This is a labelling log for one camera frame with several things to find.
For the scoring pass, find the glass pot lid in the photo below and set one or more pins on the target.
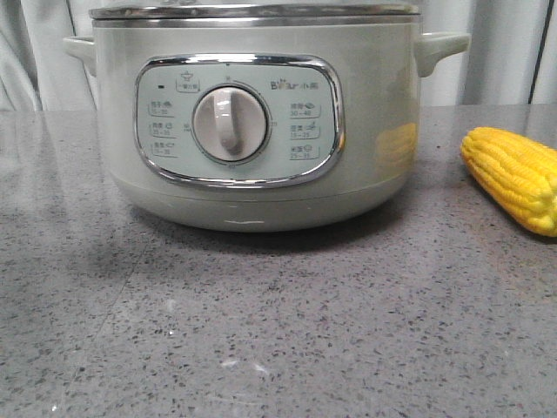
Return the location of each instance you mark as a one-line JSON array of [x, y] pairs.
[[241, 9]]

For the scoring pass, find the pale green electric cooking pot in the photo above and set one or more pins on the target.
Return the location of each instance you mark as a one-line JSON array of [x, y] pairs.
[[232, 126]]

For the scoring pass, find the yellow corn cob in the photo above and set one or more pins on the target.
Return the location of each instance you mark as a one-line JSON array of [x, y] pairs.
[[517, 172]]

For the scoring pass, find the white pleated curtain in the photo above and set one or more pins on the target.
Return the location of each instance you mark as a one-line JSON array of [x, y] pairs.
[[511, 60]]

